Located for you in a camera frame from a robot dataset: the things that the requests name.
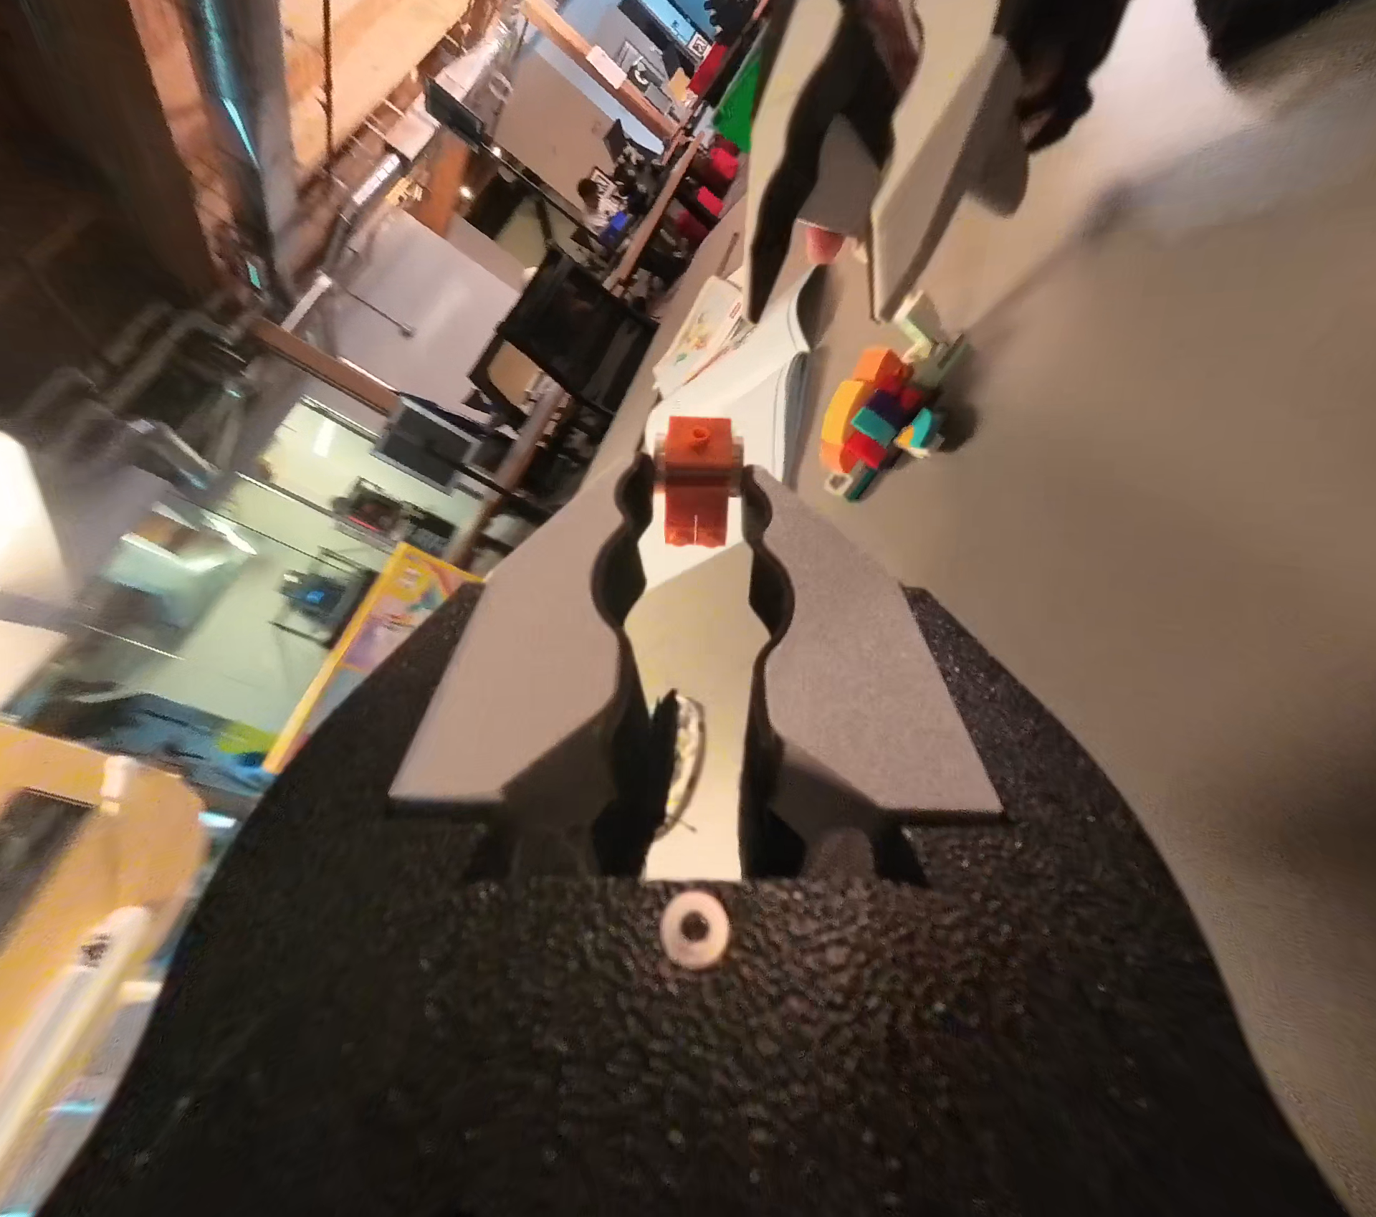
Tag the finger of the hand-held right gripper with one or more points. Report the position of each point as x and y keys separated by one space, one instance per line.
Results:
x=946 y=152
x=780 y=120

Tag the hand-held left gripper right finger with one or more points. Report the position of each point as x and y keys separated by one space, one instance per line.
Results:
x=860 y=679

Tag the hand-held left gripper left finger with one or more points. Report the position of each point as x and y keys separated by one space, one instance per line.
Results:
x=516 y=679

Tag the small orange lego assembly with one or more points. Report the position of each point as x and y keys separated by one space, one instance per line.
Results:
x=697 y=486

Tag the colourful lego body assembly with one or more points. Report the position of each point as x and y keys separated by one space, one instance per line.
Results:
x=870 y=410

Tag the yellow lego set box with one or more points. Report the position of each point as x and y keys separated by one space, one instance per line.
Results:
x=376 y=636

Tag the white round lego base assembly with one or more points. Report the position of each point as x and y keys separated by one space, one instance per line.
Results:
x=683 y=754

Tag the open lego instruction booklet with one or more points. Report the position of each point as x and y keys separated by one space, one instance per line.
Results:
x=753 y=388

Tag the green plastic bin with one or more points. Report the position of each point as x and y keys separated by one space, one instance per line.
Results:
x=744 y=99

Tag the red storage bin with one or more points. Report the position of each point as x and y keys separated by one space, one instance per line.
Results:
x=720 y=163

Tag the black mesh chair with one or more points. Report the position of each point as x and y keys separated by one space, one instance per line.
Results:
x=569 y=335

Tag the wooden book stand white base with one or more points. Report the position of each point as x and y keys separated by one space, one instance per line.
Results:
x=65 y=861

